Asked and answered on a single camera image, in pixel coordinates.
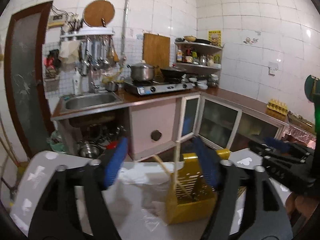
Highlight wooden chopstick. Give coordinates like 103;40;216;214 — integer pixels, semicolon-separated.
172;141;181;191
152;155;192;199

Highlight yellow perforated utensil holder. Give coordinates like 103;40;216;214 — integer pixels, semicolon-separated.
165;153;217;224

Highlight kitchen counter cabinet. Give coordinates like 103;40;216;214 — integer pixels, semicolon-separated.
51;88;289;161

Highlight person right hand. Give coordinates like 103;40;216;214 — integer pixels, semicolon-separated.
285;192;319;220

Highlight grey bear print tablecloth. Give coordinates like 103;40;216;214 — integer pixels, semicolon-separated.
9;147;293;240

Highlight yellow egg tray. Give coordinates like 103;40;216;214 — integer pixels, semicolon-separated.
267;99;289;116

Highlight steel sink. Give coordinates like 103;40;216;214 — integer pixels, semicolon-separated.
62;92;122;112

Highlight gas stove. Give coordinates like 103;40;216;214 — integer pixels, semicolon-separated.
124;79;193;96

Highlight white dish soap bottle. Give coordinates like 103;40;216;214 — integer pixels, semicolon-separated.
73;67;81;95

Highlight steel cooking pot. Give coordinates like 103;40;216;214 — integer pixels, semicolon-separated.
127;60;159;82

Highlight black wok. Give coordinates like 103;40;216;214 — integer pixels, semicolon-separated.
160;67;187;81

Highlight hanging utensil rack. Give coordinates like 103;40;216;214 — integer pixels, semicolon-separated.
58;14;119;76

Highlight wooden cutting board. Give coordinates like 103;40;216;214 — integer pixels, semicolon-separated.
142;33;170;68

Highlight dark wooden glass door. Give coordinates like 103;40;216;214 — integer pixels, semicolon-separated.
4;2;55;158

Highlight round woven tray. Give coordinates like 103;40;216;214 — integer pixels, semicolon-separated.
82;0;115;27

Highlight green round wall board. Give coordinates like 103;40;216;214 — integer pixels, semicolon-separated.
304;75;320;102

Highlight white wall socket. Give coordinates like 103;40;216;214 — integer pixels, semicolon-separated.
268;62;278;76

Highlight bamboo sticks by wall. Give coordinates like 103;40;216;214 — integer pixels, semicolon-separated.
1;120;20;167

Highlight corner wall shelf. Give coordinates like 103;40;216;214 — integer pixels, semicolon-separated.
174;36;223;70

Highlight wall gas pipe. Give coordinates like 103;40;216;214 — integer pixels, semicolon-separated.
120;0;130;62

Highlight yellow wall poster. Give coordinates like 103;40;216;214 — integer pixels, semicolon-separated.
208;30;222;47

